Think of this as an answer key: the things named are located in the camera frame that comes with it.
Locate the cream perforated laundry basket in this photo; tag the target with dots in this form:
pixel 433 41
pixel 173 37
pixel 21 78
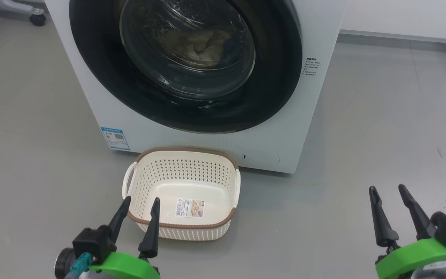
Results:
pixel 149 174

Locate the grey stand leg with caster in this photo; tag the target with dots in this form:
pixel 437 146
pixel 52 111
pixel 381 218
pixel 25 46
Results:
pixel 33 15

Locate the white front-load washing machine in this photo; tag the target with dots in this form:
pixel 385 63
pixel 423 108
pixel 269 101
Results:
pixel 285 128

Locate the printed basket label sticker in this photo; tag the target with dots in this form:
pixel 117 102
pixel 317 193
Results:
pixel 190 208

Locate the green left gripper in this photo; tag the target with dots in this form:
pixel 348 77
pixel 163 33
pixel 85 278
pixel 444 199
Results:
pixel 126 267

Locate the dark round glass washer door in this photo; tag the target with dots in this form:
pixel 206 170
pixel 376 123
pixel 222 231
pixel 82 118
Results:
pixel 99 66

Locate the cream bear print baby garment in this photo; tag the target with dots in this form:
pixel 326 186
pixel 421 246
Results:
pixel 186 44

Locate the blue energy label sticker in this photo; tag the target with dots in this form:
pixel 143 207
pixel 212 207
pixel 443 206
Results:
pixel 115 138

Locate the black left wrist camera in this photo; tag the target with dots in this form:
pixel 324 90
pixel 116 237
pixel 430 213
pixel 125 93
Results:
pixel 91 244

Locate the round white filter cover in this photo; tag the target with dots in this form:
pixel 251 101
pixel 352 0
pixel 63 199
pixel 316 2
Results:
pixel 259 157

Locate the small black text sticker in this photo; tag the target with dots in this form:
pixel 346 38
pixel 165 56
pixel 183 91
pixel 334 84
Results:
pixel 311 66

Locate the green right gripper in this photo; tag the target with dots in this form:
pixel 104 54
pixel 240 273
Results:
pixel 401 259

